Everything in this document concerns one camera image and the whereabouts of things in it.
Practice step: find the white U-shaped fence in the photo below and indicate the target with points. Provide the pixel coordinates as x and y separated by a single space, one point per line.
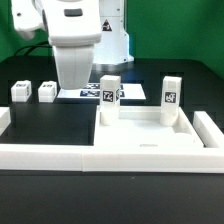
111 158

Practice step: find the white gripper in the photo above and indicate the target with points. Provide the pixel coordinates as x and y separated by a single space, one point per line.
73 66

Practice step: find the white marker sheet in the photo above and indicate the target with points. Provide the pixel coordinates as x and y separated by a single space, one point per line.
92 91

